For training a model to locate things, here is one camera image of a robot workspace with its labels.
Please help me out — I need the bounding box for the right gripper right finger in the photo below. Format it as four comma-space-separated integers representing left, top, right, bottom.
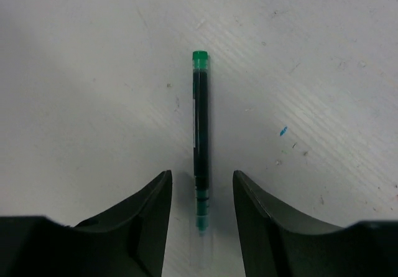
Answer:
233, 171, 397, 276

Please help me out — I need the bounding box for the green gel pen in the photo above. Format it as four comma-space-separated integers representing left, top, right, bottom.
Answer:
192, 50, 210, 235

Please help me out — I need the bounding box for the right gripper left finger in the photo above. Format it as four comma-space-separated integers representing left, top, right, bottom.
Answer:
1, 171, 172, 276

